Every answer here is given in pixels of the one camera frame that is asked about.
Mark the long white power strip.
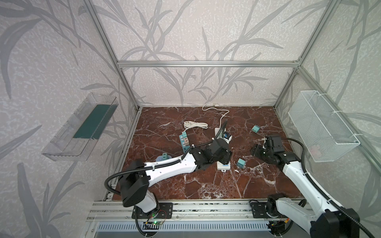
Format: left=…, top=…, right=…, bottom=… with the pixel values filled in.
left=214, top=128, right=231, bottom=173

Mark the pink charger plug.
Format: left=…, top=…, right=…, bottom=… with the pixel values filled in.
left=184, top=138, right=190, bottom=146

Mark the teal power strip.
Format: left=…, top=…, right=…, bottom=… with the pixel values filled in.
left=179, top=131, right=190, bottom=153

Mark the light blue square socket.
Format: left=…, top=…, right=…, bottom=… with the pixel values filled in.
left=155, top=153, right=172, bottom=162

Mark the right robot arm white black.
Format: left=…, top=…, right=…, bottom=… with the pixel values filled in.
left=251, top=135, right=374, bottom=238

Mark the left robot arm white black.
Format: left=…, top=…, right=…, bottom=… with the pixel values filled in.
left=104, top=135, right=232, bottom=216

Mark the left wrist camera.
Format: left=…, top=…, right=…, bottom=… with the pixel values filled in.
left=221, top=131, right=232, bottom=144

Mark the coiled white cable teal strip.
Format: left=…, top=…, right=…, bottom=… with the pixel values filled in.
left=184, top=121, right=208, bottom=131

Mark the white cable of long strip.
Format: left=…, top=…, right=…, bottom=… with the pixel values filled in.
left=201, top=103, right=230, bottom=129

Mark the white wire mesh basket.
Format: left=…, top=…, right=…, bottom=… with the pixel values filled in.
left=289, top=90, right=360, bottom=163

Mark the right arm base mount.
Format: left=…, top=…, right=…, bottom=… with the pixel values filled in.
left=249, top=200, right=280, bottom=219

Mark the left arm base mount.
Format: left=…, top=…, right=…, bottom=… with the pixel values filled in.
left=132, top=202, right=174, bottom=219

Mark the aluminium frame rail front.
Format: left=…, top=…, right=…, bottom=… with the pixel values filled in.
left=86, top=200, right=337, bottom=222

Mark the clear plastic wall tray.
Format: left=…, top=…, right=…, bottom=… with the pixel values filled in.
left=42, top=93, right=119, bottom=162

